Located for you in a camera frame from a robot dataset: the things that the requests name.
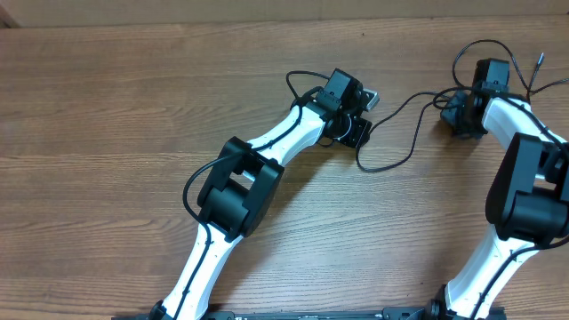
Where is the brown cardboard panel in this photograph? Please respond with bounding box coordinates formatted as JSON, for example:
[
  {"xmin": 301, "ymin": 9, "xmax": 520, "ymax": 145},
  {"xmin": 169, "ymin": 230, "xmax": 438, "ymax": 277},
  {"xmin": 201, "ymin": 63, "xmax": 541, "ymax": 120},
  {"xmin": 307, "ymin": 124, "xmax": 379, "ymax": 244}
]
[{"xmin": 1, "ymin": 0, "xmax": 568, "ymax": 28}]

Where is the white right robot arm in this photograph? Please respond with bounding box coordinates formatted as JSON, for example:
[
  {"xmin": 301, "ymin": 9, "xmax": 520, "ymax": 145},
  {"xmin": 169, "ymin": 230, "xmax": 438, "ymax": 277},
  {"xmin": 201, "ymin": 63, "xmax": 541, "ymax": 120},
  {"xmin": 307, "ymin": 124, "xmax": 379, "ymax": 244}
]
[{"xmin": 418, "ymin": 59, "xmax": 568, "ymax": 319}]

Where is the black braided cable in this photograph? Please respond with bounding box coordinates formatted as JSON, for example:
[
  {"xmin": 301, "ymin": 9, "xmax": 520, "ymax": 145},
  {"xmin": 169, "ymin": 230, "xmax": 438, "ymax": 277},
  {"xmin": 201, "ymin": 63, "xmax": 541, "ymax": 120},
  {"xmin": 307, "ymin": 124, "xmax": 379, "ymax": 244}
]
[{"xmin": 451, "ymin": 38, "xmax": 569, "ymax": 103}]

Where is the black thin charging cable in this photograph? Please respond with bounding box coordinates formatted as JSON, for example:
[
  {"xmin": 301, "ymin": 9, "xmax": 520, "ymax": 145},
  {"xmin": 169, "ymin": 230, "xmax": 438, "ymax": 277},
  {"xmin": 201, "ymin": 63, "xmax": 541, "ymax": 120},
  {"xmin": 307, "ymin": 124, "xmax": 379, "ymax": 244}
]
[{"xmin": 355, "ymin": 86, "xmax": 472, "ymax": 174}]

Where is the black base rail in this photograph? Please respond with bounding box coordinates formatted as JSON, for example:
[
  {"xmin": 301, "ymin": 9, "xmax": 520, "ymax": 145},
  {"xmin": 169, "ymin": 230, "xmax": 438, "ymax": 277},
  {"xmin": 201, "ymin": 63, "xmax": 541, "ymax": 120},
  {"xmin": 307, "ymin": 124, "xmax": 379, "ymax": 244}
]
[{"xmin": 110, "ymin": 306, "xmax": 508, "ymax": 320}]

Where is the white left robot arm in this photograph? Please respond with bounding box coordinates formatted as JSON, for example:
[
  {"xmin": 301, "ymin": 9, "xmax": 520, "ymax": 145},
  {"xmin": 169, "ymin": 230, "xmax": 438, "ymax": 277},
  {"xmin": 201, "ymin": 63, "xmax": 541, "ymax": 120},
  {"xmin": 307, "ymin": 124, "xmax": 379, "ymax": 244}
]
[{"xmin": 148, "ymin": 69, "xmax": 380, "ymax": 320}]

